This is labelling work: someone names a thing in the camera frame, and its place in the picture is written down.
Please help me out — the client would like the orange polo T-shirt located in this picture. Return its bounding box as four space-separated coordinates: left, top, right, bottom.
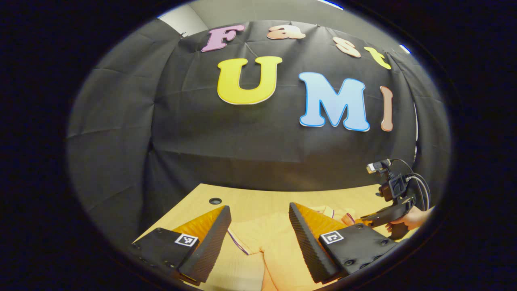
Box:
224 205 358 291

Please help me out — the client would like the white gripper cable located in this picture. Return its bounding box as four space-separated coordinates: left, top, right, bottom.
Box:
405 175 427 211

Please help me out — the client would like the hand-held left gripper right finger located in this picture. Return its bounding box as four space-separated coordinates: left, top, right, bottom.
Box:
288 202 401 284

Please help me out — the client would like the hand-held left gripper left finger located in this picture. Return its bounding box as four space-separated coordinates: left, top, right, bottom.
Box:
129 205 232 287

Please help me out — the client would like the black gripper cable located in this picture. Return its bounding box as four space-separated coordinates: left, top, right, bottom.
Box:
389 158 431 211

